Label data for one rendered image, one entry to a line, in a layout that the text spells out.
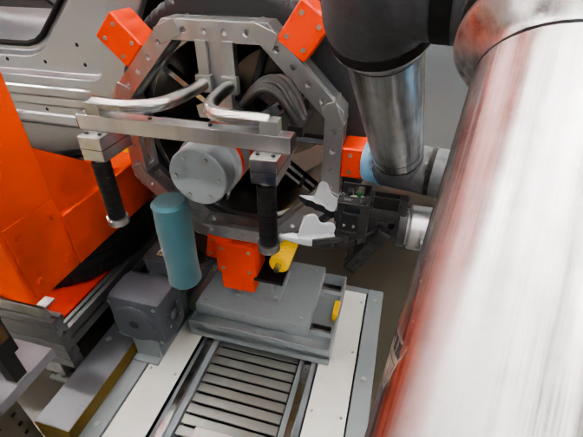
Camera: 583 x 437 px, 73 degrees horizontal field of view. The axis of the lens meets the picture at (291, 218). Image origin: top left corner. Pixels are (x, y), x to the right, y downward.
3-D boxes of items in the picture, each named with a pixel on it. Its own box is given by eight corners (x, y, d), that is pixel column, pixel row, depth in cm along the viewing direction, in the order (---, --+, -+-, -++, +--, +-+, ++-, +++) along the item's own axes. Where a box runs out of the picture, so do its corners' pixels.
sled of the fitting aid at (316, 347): (344, 292, 160) (347, 274, 154) (328, 368, 132) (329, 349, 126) (230, 270, 171) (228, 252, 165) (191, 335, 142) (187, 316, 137)
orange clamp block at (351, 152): (344, 161, 94) (383, 166, 92) (338, 177, 88) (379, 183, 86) (346, 134, 90) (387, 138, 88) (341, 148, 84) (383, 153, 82)
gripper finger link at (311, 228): (278, 212, 64) (332, 204, 66) (279, 241, 68) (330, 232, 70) (284, 223, 62) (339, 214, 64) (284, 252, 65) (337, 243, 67)
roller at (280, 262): (311, 220, 132) (311, 205, 128) (285, 280, 108) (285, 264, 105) (293, 218, 133) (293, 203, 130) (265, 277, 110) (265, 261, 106)
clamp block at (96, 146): (134, 144, 82) (127, 120, 79) (106, 163, 75) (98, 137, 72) (112, 141, 83) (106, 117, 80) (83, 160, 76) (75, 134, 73)
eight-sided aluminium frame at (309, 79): (337, 243, 107) (357, 20, 75) (333, 258, 101) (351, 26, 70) (158, 212, 118) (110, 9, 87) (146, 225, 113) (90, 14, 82)
